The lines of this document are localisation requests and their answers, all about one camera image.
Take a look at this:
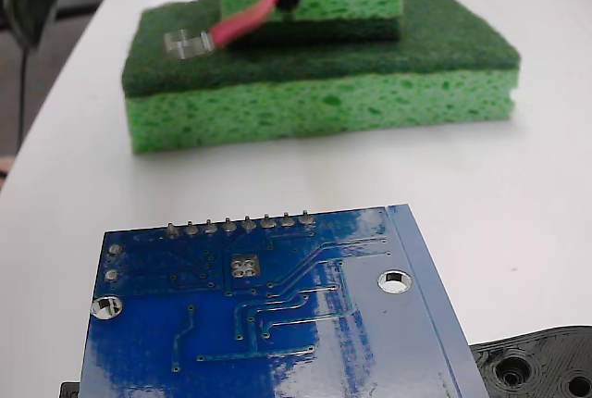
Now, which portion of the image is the red wire with metal terminal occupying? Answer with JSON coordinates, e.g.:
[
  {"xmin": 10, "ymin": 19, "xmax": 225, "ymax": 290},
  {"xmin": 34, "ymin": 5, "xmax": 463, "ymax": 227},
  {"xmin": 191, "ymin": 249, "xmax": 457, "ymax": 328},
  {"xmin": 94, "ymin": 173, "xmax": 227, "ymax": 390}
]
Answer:
[{"xmin": 162, "ymin": 0, "xmax": 283, "ymax": 61}]

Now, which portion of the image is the blue printed circuit board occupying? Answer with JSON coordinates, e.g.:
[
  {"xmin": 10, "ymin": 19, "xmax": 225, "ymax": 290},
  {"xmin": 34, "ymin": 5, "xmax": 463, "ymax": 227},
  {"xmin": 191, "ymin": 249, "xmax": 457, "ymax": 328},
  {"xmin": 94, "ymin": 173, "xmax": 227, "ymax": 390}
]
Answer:
[{"xmin": 78, "ymin": 204, "xmax": 492, "ymax": 398}]

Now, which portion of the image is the large green scouring sponge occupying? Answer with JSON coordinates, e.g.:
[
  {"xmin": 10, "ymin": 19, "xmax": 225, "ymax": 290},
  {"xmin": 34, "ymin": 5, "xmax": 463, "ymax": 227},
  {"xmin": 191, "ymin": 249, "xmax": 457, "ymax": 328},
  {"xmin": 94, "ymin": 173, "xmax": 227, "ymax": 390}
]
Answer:
[{"xmin": 121, "ymin": 0, "xmax": 523, "ymax": 155}]

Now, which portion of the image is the black plastic mount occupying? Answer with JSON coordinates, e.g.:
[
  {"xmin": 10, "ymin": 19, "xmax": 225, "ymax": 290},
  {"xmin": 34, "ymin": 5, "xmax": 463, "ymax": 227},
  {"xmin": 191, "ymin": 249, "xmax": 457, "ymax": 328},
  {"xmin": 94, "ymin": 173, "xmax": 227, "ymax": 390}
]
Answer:
[{"xmin": 58, "ymin": 323, "xmax": 592, "ymax": 398}]

